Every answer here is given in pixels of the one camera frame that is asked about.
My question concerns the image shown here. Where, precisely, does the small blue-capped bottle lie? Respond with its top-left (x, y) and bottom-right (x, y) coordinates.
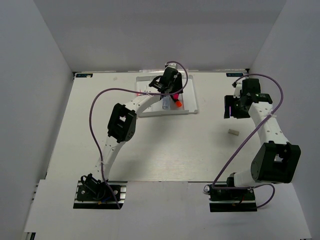
top-left (162, 96), bottom-right (170, 110)

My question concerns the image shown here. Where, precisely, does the orange highlighter black cap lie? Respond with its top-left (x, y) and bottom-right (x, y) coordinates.
top-left (172, 98), bottom-right (182, 108)

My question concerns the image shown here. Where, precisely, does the white eraser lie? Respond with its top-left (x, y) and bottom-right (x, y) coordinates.
top-left (228, 129), bottom-right (240, 136)

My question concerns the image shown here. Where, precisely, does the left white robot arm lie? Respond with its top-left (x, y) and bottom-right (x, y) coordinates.
top-left (89, 66), bottom-right (186, 183)

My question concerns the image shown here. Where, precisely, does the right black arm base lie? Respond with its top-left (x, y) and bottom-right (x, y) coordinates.
top-left (205, 184), bottom-right (258, 213)

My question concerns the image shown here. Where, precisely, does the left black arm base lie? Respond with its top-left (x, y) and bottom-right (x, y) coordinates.
top-left (73, 174), bottom-right (127, 210)

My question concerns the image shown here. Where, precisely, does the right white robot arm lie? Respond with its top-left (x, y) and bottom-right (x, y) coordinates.
top-left (224, 78), bottom-right (301, 200)

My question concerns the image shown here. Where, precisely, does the white compartment tray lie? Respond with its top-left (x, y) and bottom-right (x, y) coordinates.
top-left (135, 75), bottom-right (199, 117)

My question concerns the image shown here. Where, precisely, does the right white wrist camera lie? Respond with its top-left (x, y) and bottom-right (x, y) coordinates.
top-left (232, 81), bottom-right (242, 98)

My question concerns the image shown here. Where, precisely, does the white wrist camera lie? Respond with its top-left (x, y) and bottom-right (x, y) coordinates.
top-left (165, 62), bottom-right (177, 70)
top-left (232, 81), bottom-right (242, 98)

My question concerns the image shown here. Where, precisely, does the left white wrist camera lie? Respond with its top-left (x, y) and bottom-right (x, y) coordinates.
top-left (165, 62), bottom-right (177, 70)

